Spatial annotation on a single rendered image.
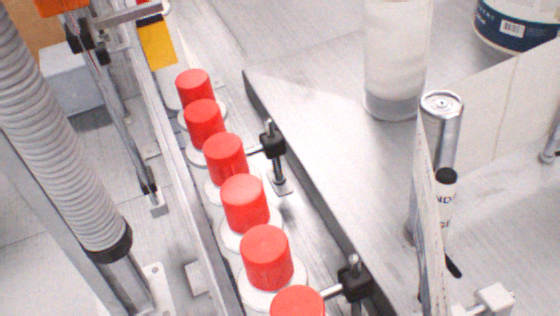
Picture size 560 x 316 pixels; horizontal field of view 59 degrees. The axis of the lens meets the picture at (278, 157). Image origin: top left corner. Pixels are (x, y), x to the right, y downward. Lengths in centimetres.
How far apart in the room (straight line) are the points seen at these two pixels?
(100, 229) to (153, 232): 36
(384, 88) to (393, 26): 9
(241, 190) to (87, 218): 11
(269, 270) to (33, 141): 16
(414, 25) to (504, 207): 24
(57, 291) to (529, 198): 58
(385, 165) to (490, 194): 13
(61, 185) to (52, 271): 42
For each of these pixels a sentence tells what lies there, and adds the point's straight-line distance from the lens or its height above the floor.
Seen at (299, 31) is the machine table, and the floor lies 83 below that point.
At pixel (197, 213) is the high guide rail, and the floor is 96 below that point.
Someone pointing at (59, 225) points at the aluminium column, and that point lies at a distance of 50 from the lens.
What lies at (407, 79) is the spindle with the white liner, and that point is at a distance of 68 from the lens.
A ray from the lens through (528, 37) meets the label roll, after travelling 84.
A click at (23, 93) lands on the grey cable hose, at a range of 28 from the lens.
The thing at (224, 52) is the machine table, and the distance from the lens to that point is 99.
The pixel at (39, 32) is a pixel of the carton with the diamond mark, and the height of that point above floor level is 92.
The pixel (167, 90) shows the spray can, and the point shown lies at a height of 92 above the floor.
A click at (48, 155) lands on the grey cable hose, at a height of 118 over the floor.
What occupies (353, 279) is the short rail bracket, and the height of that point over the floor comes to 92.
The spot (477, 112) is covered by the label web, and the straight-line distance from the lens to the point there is 54.
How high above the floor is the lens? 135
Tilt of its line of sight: 45 degrees down
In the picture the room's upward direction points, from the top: 10 degrees counter-clockwise
